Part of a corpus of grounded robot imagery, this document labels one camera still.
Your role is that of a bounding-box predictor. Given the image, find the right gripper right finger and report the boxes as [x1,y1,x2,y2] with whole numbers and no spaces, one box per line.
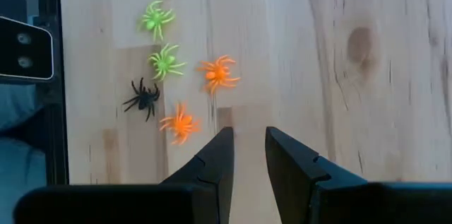
[265,126,452,224]

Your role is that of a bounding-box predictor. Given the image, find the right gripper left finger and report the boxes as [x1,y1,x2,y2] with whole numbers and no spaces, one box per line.
[13,126,235,224]

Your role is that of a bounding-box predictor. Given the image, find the orange plastic spider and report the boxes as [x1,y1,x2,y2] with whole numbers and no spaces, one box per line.
[158,102,201,146]
[196,54,242,96]

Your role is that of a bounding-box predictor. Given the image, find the black plastic spider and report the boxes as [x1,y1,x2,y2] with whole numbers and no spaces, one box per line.
[121,77,162,122]

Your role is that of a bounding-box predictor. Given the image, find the green plastic spider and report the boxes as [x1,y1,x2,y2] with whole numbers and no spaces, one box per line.
[147,42,188,82]
[137,0,177,43]

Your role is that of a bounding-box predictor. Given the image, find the black aluminium table frame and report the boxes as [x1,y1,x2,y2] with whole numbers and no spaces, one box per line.
[37,0,70,186]

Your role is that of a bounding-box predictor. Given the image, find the black table-level camera box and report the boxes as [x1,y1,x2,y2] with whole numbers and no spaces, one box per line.
[0,16,54,81]

